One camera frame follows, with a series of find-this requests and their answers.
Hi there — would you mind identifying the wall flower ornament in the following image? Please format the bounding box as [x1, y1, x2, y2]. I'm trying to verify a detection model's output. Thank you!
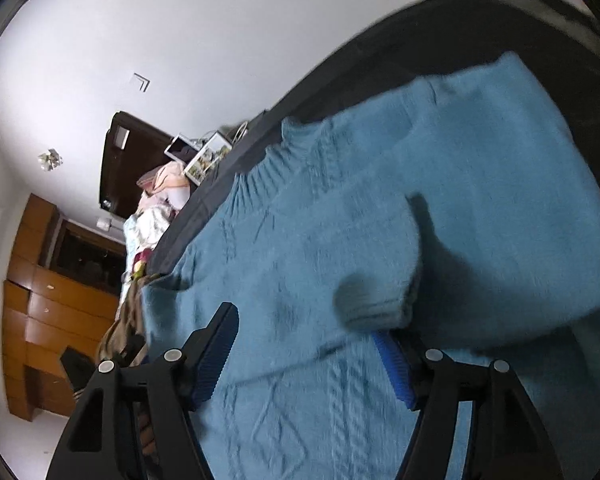
[37, 148, 64, 172]

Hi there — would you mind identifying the dark wooden headboard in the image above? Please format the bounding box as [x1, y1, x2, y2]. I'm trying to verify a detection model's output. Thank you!
[97, 111, 181, 218]

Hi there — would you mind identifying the white crumpled garment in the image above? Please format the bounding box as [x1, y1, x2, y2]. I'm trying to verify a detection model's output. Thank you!
[165, 185, 191, 211]

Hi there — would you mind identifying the photo frame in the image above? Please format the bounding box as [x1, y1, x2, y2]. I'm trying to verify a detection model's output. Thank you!
[184, 131, 233, 183]

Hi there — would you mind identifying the pink pillow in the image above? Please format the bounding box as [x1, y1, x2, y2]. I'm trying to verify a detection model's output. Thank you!
[137, 160, 191, 196]

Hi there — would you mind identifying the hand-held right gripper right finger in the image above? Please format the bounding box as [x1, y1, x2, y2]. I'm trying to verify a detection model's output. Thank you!
[372, 330, 566, 480]

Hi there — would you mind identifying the colourful plush toy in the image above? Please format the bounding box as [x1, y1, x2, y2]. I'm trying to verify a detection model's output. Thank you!
[131, 252, 153, 283]

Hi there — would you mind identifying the brown fleece garment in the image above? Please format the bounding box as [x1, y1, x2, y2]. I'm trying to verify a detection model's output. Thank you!
[97, 270, 153, 371]

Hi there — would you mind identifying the bed with white bedding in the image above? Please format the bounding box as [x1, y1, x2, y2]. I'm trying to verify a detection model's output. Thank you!
[122, 200, 176, 311]

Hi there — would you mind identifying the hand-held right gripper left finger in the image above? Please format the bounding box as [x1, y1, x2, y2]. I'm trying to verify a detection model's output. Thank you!
[46, 301, 241, 480]

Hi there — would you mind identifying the wooden wardrobe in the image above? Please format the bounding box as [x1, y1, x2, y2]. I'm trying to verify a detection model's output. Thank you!
[2, 192, 126, 421]

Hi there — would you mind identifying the teal knit sweater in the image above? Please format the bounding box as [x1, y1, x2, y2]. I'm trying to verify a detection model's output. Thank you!
[140, 51, 600, 480]

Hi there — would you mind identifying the white tablet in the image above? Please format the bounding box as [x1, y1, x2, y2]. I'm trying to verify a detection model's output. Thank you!
[164, 132, 201, 163]

